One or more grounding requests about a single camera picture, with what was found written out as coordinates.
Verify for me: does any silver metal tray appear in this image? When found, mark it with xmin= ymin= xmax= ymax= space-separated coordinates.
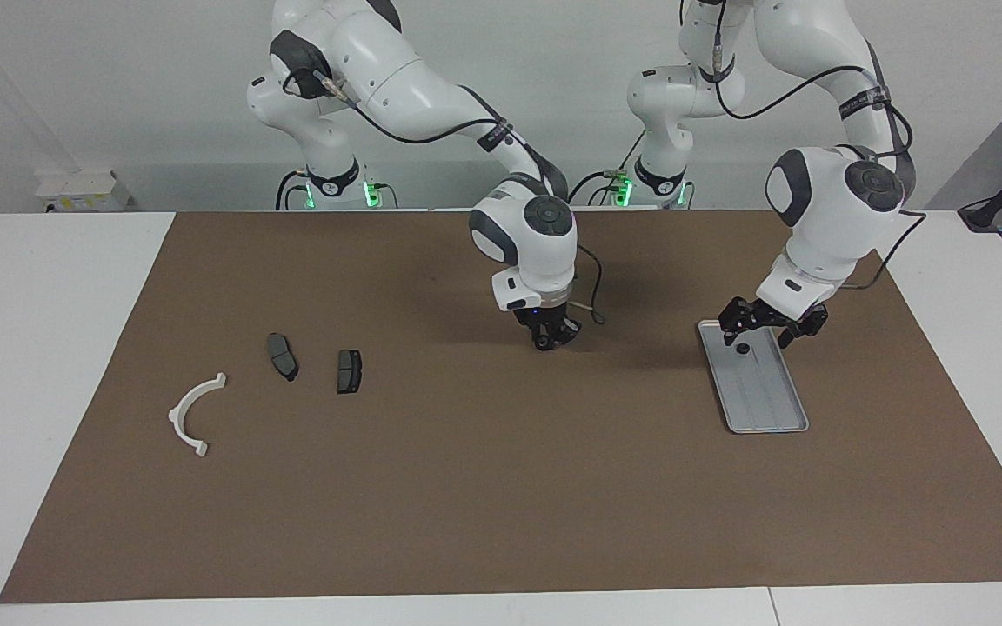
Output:
xmin=698 ymin=319 xmax=810 ymax=435

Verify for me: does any brown table mat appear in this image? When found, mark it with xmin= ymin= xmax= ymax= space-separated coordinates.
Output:
xmin=0 ymin=207 xmax=1002 ymax=604

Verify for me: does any dark grey angled brake pad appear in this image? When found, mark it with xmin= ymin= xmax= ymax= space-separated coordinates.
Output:
xmin=267 ymin=333 xmax=299 ymax=383

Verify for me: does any black left base cable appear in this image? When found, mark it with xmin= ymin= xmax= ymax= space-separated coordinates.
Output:
xmin=565 ymin=130 xmax=646 ymax=208

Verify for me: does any black base cable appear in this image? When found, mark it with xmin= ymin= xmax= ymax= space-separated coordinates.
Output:
xmin=275 ymin=170 xmax=397 ymax=210
xmin=565 ymin=130 xmax=646 ymax=208

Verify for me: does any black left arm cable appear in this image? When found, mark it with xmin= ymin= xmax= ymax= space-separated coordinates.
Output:
xmin=713 ymin=0 xmax=928 ymax=293

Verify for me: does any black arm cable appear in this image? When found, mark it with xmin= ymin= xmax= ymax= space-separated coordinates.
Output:
xmin=284 ymin=68 xmax=606 ymax=328
xmin=713 ymin=0 xmax=928 ymax=293

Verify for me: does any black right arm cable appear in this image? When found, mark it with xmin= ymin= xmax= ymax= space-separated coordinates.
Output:
xmin=284 ymin=68 xmax=606 ymax=328

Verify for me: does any black right base cable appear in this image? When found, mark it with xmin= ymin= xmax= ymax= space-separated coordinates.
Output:
xmin=275 ymin=170 xmax=397 ymax=210

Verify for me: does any white curved plastic bracket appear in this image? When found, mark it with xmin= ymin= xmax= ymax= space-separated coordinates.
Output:
xmin=168 ymin=372 xmax=228 ymax=459

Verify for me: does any white wall box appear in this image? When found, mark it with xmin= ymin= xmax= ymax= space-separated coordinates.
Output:
xmin=36 ymin=170 xmax=132 ymax=213

